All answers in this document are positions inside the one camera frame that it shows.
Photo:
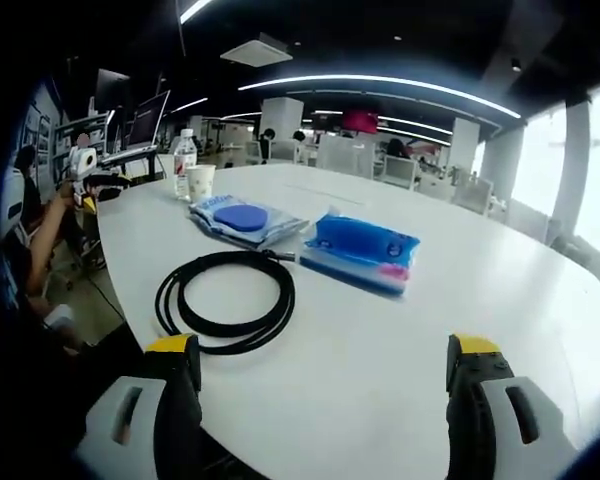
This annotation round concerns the red hanging screen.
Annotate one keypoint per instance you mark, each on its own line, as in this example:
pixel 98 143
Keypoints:
pixel 360 120

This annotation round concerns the black monitor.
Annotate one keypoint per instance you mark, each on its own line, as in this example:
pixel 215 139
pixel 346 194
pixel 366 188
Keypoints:
pixel 112 89

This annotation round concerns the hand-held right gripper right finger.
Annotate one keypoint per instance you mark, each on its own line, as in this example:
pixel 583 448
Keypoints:
pixel 470 430

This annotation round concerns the person's left hand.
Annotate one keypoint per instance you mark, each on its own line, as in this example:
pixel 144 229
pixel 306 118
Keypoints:
pixel 67 197

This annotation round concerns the ceiling air conditioner unit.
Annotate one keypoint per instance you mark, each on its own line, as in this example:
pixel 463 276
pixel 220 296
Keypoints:
pixel 256 49

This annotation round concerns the white office chair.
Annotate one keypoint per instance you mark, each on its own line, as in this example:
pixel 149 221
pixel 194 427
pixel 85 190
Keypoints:
pixel 12 200

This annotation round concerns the blue white wall posters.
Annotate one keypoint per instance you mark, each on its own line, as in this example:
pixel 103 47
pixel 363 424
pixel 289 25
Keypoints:
pixel 37 132

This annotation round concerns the white paper cup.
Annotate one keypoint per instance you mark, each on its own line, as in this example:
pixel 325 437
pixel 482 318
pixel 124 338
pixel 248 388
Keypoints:
pixel 201 184

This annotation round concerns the white table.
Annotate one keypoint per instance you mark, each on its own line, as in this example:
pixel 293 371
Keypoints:
pixel 380 330

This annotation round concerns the large silver laptop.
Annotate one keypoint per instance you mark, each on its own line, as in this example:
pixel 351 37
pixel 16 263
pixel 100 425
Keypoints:
pixel 147 122

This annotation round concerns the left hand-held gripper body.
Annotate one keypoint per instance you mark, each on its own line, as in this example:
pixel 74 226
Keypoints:
pixel 85 161

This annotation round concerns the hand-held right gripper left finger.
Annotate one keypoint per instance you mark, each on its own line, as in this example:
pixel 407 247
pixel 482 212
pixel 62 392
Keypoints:
pixel 180 430

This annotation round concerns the clear plastic water bottle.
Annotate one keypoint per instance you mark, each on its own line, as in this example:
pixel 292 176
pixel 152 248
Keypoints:
pixel 184 165

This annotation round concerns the person's own body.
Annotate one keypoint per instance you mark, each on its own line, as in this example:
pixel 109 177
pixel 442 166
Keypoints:
pixel 40 400

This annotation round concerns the ceiling light strip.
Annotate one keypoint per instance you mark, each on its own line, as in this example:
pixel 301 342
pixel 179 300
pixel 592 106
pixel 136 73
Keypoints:
pixel 195 10
pixel 380 82

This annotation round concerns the blue tissue pack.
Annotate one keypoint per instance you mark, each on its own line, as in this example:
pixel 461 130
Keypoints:
pixel 360 245

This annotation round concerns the group of white office chairs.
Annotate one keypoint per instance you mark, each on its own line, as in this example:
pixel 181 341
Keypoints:
pixel 400 172

